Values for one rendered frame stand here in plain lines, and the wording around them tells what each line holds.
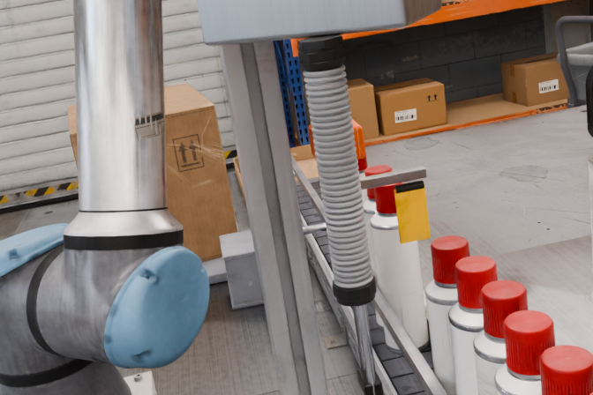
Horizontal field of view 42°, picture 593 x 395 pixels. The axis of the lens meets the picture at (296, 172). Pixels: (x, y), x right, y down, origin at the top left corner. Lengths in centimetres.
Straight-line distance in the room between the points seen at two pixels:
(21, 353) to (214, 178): 57
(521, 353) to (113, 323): 36
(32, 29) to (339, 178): 451
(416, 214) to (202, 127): 63
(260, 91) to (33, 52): 439
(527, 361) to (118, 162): 40
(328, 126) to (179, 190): 78
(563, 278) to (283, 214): 50
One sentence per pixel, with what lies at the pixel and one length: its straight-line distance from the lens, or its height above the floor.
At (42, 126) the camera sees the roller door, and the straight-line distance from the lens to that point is 510.
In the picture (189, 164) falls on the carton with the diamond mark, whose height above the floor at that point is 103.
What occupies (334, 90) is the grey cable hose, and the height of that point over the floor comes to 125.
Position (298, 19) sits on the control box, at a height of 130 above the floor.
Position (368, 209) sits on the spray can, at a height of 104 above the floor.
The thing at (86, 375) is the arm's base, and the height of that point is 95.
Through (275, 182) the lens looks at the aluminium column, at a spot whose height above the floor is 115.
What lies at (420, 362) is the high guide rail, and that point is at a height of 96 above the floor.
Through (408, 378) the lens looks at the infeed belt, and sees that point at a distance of 89.
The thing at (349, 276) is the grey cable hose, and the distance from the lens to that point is 60.
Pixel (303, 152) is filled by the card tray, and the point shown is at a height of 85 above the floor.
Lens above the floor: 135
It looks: 16 degrees down
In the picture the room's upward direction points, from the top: 9 degrees counter-clockwise
